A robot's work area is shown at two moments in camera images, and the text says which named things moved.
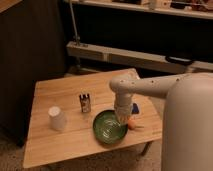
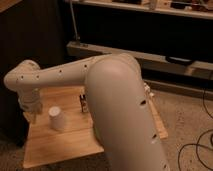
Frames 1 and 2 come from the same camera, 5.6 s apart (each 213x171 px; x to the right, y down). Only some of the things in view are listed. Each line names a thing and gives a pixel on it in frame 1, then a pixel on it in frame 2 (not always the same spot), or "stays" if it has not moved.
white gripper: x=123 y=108 → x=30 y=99
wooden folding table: x=64 y=110 stays
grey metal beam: x=137 y=59 stays
